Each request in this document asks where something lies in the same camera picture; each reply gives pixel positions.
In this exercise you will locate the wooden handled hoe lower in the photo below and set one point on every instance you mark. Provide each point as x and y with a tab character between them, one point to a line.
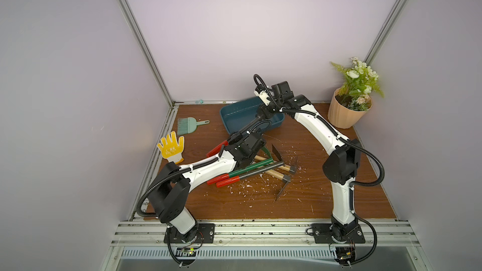
284	178

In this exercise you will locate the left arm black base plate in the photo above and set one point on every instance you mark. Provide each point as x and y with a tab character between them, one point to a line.
200	233

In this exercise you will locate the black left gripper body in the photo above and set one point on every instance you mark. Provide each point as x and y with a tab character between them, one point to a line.
235	142

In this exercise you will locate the beige ribbed flower pot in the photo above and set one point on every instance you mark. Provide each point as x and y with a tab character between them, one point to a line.
341	117

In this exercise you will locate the mint green hand brush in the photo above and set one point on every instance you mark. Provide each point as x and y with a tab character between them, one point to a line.
189	125

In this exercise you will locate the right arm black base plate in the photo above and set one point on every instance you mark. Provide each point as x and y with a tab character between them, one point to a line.
337	233

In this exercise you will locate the teal plastic storage box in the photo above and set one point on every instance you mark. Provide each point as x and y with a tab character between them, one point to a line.
237	115

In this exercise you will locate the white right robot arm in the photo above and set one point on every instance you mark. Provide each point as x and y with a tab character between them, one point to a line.
343	153

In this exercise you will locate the yellow white work glove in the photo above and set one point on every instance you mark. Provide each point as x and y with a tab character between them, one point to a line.
171	148

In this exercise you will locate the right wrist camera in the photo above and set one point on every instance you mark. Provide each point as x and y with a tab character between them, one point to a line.
263	95

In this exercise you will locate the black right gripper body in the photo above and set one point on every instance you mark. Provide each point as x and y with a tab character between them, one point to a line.
264	115

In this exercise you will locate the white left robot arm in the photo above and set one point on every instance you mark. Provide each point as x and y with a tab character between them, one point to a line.
167	195

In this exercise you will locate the speckled black metal hoe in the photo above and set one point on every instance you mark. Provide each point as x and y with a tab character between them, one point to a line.
234	137

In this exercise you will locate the artificial green flowering plant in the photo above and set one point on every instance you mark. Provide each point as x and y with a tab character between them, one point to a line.
360	81

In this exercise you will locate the green metal hoe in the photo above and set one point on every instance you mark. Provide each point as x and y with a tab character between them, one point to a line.
259	163

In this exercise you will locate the aluminium front rail frame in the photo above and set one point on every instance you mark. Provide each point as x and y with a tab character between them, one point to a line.
306	239

